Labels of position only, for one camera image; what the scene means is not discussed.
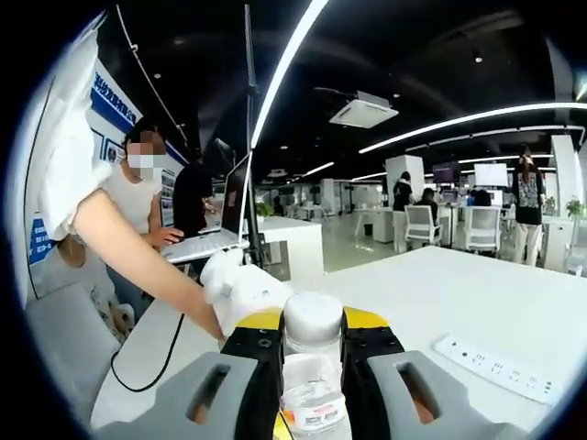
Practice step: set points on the white cabinet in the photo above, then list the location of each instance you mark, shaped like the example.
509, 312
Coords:
293, 243

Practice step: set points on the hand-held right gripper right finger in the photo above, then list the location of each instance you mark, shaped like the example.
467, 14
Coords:
390, 394

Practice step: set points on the white power strip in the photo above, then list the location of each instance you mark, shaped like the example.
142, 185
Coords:
495, 366

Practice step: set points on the person's white coat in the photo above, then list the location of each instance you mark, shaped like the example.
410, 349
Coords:
69, 137

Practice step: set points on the black tripod pole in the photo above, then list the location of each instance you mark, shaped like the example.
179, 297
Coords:
251, 137

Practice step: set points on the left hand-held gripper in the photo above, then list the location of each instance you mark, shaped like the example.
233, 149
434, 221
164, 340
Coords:
247, 289

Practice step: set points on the ceiling air conditioner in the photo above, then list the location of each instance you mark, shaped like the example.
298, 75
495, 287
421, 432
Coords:
362, 110

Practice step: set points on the open laptop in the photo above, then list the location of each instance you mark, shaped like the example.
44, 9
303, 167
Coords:
202, 247

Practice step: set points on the dark purple monitor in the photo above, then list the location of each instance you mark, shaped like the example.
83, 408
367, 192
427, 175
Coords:
446, 173

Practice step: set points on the white table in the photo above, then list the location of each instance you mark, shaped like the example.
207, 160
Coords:
458, 298

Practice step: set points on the white mesh office chair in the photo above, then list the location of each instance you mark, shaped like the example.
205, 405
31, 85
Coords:
483, 229
422, 227

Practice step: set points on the small green plant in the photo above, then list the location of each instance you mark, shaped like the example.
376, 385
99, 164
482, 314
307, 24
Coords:
265, 210

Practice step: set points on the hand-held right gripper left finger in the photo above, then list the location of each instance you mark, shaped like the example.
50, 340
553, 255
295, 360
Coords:
238, 394

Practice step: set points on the patterned white cloth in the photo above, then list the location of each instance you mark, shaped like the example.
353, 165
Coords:
110, 302

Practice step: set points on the clear plastic bottle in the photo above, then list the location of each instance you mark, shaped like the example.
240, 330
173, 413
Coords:
312, 366

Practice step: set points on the green potted plant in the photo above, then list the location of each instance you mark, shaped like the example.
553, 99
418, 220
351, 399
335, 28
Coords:
575, 207

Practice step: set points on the white display screen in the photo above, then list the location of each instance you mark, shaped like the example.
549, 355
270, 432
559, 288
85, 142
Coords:
490, 175

